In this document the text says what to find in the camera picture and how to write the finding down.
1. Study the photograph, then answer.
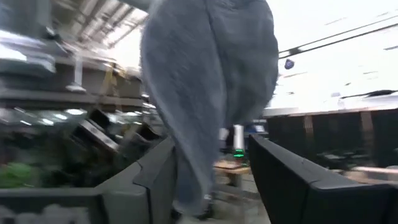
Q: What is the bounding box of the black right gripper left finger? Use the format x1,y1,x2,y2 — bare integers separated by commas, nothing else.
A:
0,136,178,224

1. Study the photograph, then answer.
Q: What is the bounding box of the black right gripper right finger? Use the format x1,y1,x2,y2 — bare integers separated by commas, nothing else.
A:
248,133,398,224

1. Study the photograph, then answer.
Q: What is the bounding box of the blue denim cap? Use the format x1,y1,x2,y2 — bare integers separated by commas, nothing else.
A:
139,0,280,219

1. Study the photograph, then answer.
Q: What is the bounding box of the small green potted plant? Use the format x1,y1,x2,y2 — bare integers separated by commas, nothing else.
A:
0,161,41,189

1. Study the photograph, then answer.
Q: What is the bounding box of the storage shelf rack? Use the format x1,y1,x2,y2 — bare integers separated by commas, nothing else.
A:
0,0,158,139

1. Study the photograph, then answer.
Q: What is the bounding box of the dark partition wall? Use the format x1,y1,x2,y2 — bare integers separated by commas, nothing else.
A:
266,108,398,169

